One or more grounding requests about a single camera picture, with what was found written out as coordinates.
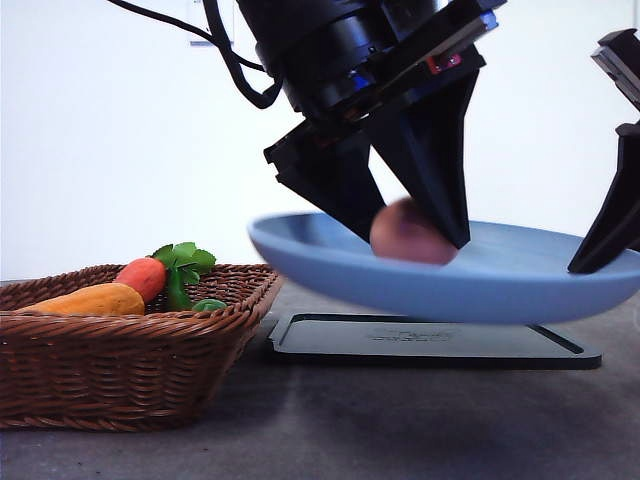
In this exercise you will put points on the black gripper far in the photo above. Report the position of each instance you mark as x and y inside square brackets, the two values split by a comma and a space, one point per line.
[615, 229]

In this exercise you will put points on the black gripper near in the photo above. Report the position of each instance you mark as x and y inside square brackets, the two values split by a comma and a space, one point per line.
[423, 141]

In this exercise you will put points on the brown egg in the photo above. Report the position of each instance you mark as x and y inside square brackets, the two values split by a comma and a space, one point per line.
[401, 233]

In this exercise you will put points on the blue plate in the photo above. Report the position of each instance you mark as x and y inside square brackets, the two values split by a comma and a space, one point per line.
[504, 274]

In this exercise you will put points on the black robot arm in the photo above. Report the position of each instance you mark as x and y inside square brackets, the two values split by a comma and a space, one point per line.
[327, 53]

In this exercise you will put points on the brown wicker basket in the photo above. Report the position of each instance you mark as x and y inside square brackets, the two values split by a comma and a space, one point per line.
[155, 371]

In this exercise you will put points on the black tray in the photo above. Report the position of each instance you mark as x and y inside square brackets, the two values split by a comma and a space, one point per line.
[416, 341]

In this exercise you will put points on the green leafy toy vegetable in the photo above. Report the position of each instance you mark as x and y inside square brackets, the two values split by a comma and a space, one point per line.
[184, 263]

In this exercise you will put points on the small green toy lime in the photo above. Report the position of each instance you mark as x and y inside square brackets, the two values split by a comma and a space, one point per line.
[208, 305]

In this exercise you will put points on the orange toy carrot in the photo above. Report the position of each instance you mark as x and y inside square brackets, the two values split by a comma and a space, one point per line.
[148, 275]

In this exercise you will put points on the yellow toy fruit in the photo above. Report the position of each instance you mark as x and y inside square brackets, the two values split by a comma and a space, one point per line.
[112, 299]

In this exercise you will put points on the black cable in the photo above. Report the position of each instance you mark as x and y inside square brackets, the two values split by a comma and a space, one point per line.
[229, 53]

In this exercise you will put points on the white wall socket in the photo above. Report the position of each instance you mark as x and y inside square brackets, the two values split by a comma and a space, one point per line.
[198, 17]

